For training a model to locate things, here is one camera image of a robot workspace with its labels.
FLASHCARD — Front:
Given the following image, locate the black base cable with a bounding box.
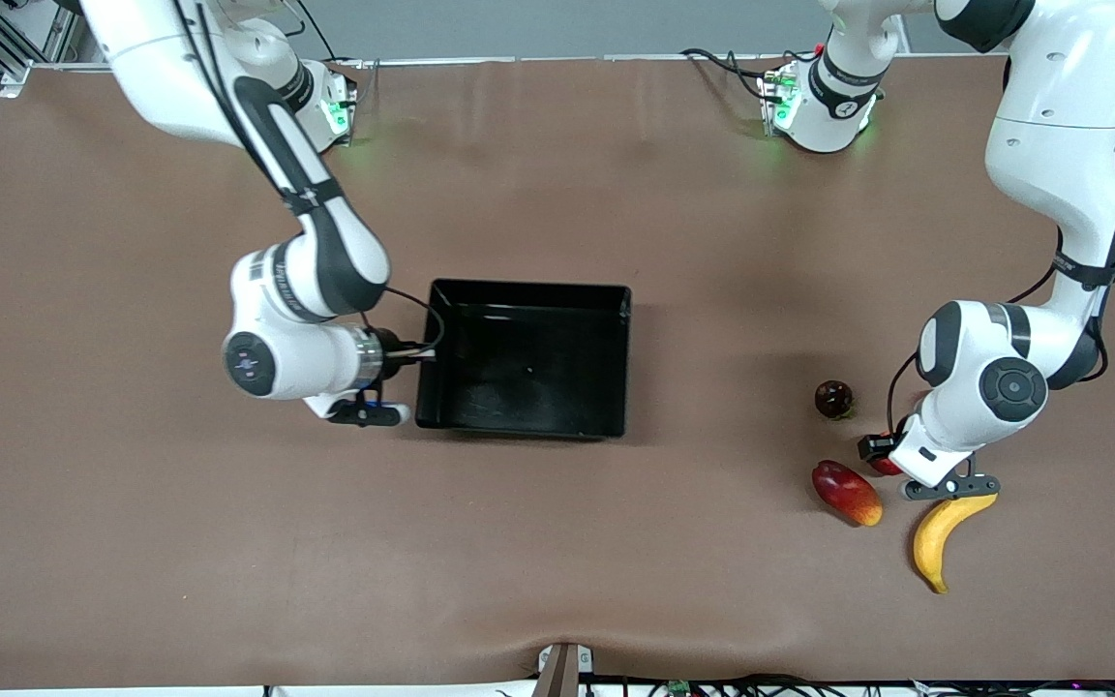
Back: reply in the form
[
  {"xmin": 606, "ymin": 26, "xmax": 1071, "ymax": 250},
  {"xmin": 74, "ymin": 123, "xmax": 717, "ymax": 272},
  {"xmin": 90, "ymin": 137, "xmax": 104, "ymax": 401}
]
[
  {"xmin": 678, "ymin": 46, "xmax": 773, "ymax": 100},
  {"xmin": 291, "ymin": 0, "xmax": 367, "ymax": 71}
]

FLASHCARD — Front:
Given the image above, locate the brown table mat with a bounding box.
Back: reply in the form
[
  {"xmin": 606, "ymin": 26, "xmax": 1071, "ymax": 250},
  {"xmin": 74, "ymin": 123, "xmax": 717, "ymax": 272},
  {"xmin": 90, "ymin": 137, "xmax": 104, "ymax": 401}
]
[{"xmin": 0, "ymin": 53, "xmax": 1115, "ymax": 691}]

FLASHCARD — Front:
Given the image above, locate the dark purple plum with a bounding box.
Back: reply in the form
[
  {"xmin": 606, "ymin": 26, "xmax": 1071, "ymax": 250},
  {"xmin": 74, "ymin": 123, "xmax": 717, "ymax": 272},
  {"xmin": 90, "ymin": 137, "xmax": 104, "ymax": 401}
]
[{"xmin": 814, "ymin": 379, "xmax": 855, "ymax": 421}]

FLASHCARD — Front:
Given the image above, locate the black plastic box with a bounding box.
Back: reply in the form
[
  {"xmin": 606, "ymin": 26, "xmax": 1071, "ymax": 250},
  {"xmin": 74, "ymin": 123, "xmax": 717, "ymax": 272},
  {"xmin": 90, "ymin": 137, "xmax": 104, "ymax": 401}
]
[{"xmin": 415, "ymin": 279, "xmax": 633, "ymax": 441}]

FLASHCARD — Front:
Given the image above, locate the brown camera post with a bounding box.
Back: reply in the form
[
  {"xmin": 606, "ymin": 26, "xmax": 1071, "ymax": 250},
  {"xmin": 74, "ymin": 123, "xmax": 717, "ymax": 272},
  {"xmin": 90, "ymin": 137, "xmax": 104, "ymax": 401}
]
[{"xmin": 530, "ymin": 642, "xmax": 595, "ymax": 697}]

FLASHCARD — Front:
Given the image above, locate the red yellow mango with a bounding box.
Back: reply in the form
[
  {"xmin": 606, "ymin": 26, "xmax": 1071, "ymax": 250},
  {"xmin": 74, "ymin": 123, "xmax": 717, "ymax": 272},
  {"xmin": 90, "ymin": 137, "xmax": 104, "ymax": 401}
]
[{"xmin": 811, "ymin": 460, "xmax": 884, "ymax": 528}]

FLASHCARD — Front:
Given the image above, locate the yellow banana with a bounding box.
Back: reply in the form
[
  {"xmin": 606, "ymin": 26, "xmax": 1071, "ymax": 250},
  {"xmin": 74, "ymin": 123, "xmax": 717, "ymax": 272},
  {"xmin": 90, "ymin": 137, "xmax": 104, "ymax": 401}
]
[{"xmin": 912, "ymin": 492, "xmax": 1000, "ymax": 594}]

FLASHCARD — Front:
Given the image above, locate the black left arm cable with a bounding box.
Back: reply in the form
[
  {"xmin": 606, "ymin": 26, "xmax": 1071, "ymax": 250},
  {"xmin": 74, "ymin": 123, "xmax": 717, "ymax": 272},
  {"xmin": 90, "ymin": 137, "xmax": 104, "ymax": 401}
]
[{"xmin": 887, "ymin": 184, "xmax": 1115, "ymax": 439}]

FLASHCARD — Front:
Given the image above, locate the black left base cable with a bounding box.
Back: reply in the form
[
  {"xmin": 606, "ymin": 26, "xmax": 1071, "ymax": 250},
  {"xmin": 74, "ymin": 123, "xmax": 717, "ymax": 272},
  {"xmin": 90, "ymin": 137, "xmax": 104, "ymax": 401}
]
[{"xmin": 678, "ymin": 46, "xmax": 773, "ymax": 100}]

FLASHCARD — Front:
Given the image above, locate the black right base cable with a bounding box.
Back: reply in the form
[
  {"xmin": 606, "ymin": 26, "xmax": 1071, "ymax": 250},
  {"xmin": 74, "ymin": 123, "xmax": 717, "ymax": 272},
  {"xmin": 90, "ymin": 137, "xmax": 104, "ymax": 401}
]
[{"xmin": 291, "ymin": 0, "xmax": 367, "ymax": 71}]

